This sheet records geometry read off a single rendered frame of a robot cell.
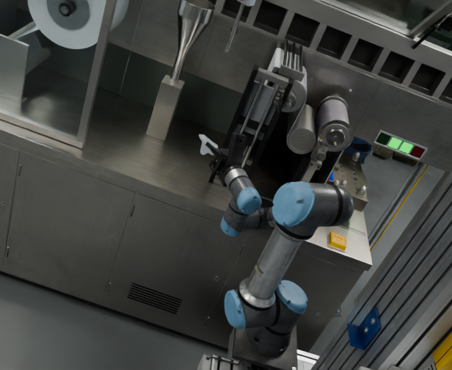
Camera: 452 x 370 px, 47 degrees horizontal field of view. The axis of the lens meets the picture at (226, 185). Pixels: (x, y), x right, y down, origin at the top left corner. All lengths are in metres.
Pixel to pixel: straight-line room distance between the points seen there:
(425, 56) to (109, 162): 1.44
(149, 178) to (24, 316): 0.97
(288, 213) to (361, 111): 1.30
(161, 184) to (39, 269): 0.81
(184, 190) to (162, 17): 0.81
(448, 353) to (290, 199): 0.50
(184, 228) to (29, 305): 0.92
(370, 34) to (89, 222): 1.47
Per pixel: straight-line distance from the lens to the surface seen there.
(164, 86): 2.30
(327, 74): 2.49
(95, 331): 2.71
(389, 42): 2.48
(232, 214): 1.69
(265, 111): 2.07
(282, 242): 1.43
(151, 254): 2.37
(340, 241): 2.24
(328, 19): 2.42
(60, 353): 2.61
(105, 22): 1.96
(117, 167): 2.15
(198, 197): 2.13
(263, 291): 1.55
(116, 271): 2.49
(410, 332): 1.28
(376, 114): 2.59
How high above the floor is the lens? 2.12
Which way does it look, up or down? 33 degrees down
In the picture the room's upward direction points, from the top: 23 degrees clockwise
